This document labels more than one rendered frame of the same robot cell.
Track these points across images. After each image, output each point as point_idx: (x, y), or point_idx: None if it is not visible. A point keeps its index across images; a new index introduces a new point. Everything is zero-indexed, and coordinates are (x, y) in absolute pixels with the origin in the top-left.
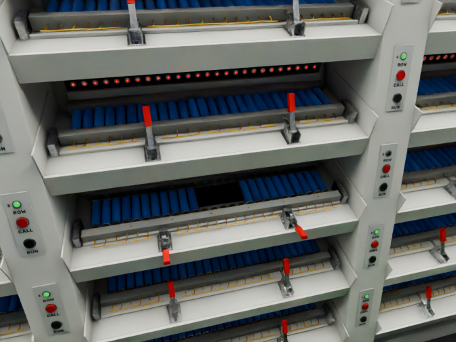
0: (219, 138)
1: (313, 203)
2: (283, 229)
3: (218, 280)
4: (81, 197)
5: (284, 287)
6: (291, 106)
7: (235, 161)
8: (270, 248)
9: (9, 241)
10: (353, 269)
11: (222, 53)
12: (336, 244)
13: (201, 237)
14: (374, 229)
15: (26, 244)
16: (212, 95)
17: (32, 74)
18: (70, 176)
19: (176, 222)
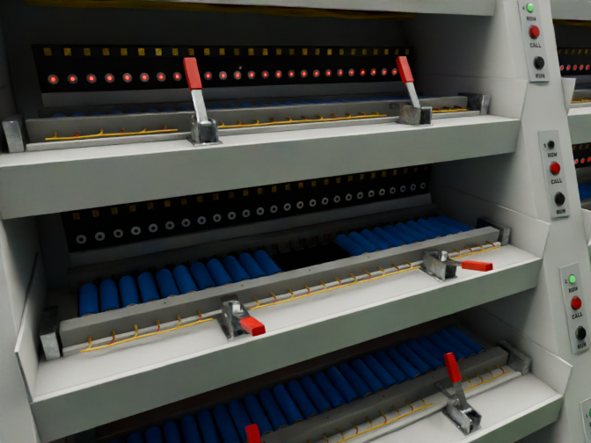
0: (308, 128)
1: (464, 245)
2: (437, 282)
3: (337, 424)
4: (54, 291)
5: (461, 410)
6: (406, 74)
7: (343, 150)
8: (405, 359)
9: None
10: (558, 356)
11: None
12: (509, 330)
13: (302, 310)
14: (567, 273)
15: None
16: (277, 101)
17: None
18: (48, 164)
19: (251, 289)
